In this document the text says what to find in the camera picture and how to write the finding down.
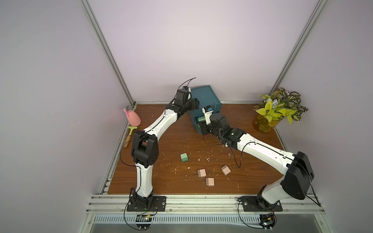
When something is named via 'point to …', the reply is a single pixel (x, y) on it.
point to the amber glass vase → (261, 124)
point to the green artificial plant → (280, 105)
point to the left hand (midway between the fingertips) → (198, 101)
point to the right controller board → (267, 220)
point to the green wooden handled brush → (131, 128)
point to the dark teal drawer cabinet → (206, 97)
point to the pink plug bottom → (210, 181)
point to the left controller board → (143, 218)
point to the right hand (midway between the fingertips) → (202, 118)
